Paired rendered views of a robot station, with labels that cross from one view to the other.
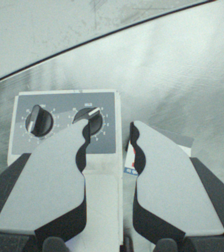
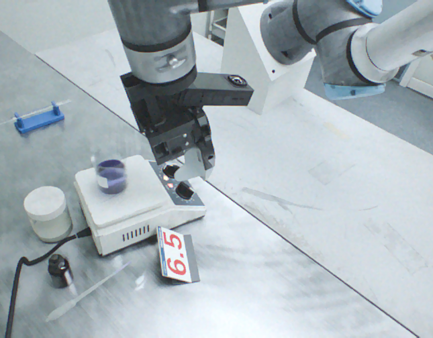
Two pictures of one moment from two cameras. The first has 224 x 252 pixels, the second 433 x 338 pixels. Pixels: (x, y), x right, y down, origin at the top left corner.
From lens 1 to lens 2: 50 cm
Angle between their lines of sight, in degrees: 54
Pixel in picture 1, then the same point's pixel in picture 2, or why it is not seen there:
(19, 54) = not seen: hidden behind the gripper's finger
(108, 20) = (241, 198)
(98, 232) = (119, 204)
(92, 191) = (150, 192)
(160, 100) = (213, 244)
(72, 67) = (205, 190)
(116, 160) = (171, 206)
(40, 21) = (220, 169)
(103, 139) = (178, 200)
